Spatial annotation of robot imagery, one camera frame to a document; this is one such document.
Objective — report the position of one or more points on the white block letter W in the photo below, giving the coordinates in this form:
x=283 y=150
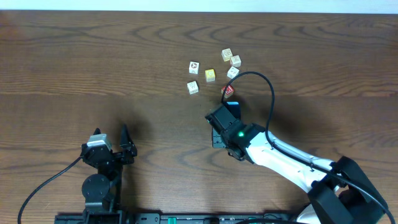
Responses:
x=192 y=87

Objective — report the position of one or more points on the yellow top wooden block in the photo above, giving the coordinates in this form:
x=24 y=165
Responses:
x=210 y=75

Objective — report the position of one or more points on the white block bird drawing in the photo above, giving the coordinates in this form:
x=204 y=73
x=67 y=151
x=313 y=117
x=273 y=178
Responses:
x=232 y=72

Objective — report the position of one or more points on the white block red circle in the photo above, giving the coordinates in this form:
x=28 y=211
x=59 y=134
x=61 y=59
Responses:
x=194 y=67

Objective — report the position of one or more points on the red block letter M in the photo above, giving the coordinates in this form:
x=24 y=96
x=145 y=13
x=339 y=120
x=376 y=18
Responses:
x=227 y=91

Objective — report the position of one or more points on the tan block letter K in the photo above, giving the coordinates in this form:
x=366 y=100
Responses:
x=235 y=61

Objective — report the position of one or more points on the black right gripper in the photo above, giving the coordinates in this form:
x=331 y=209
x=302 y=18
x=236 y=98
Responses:
x=217 y=140

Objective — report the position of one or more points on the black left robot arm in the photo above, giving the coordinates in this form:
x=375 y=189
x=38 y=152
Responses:
x=102 y=191

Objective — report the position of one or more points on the tan block top back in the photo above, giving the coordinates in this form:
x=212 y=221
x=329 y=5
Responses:
x=226 y=54

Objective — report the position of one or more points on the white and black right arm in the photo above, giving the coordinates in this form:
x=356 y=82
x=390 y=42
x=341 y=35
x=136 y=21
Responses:
x=339 y=192

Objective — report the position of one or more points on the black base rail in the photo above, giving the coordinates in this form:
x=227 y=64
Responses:
x=156 y=218

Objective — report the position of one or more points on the blue block letter X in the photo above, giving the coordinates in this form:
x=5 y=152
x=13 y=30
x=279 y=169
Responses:
x=234 y=108

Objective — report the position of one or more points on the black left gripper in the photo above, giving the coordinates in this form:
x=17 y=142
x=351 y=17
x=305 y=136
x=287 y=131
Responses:
x=115 y=156

